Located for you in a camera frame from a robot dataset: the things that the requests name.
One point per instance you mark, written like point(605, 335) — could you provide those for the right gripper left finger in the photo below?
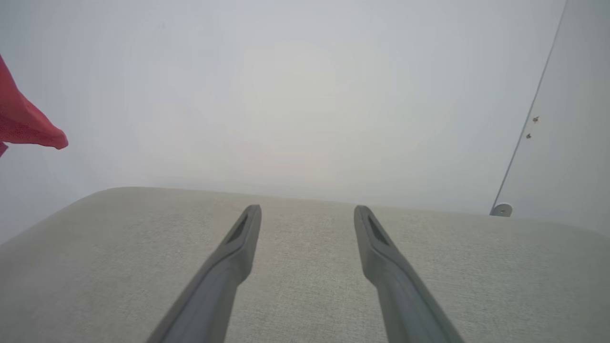
point(209, 295)

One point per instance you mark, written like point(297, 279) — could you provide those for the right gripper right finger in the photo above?
point(405, 300)

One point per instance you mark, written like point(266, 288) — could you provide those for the white round door stop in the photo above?
point(502, 210)

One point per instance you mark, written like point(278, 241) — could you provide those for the red basketball jersey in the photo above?
point(19, 119)

